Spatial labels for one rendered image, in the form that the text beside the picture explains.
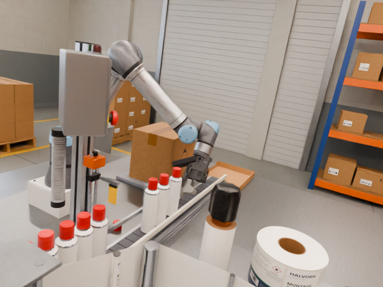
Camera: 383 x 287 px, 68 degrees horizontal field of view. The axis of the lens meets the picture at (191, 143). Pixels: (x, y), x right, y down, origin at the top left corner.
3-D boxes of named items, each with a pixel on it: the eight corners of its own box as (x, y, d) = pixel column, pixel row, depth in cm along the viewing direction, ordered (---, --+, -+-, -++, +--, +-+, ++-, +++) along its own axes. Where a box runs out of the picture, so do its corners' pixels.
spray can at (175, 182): (172, 218, 114) (179, 171, 109) (162, 214, 116) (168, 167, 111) (179, 213, 119) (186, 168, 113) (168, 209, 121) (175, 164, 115)
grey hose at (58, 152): (56, 209, 74) (57, 131, 68) (47, 204, 75) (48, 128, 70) (68, 204, 77) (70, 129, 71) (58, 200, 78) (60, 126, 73)
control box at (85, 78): (62, 136, 65) (65, 50, 60) (58, 119, 79) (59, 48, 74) (108, 136, 70) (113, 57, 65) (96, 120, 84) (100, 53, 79)
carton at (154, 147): (167, 189, 146) (174, 139, 139) (128, 176, 154) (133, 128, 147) (190, 172, 173) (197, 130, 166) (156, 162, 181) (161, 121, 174)
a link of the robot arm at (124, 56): (116, 30, 99) (206, 133, 109) (123, 33, 110) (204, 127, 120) (93, 53, 101) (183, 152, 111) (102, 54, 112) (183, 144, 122)
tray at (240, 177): (239, 192, 161) (240, 185, 160) (198, 178, 172) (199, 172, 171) (253, 177, 187) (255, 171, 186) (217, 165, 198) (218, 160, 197)
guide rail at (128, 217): (45, 273, 69) (45, 269, 69) (43, 271, 70) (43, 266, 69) (215, 165, 163) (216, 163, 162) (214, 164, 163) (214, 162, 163)
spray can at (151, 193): (149, 236, 101) (155, 183, 95) (137, 230, 103) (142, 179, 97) (157, 230, 105) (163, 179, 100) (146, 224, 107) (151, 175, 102)
